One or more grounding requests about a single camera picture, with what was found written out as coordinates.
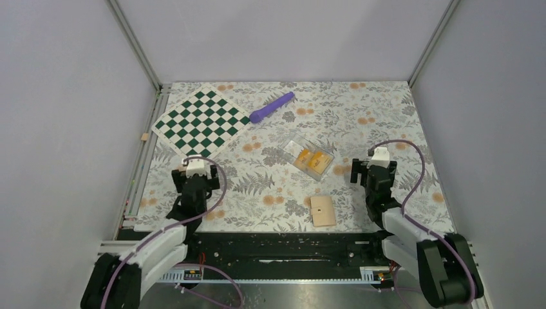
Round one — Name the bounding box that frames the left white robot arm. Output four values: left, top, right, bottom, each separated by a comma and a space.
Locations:
80, 156, 227, 308

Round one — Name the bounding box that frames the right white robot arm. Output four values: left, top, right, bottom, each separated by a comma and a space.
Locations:
350, 158, 484, 308

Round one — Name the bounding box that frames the green white chessboard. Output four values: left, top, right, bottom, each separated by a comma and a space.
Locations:
152, 84, 250, 158

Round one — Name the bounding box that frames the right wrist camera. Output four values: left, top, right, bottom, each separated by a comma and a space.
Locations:
367, 147, 391, 168

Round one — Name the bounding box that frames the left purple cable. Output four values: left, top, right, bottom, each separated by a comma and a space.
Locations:
100, 156, 245, 309

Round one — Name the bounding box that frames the purple cable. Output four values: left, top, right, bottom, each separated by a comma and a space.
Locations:
367, 140, 477, 306
100, 156, 245, 309

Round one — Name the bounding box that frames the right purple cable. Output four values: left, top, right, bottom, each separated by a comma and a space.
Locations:
367, 140, 477, 306

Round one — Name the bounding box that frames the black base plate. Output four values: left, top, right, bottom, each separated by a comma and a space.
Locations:
184, 232, 391, 276

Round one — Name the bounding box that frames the white slotted cable duct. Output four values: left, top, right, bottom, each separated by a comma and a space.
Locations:
157, 267, 391, 285

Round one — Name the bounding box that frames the purple cylindrical handle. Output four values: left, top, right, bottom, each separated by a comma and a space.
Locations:
249, 91, 295, 124

